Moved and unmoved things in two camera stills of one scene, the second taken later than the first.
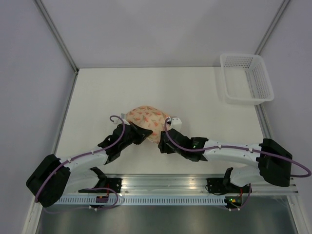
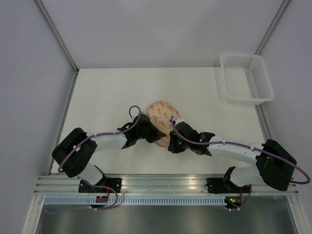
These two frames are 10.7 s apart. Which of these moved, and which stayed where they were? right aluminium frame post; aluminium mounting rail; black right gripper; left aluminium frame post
Moved: black right gripper
Stayed: aluminium mounting rail; left aluminium frame post; right aluminium frame post
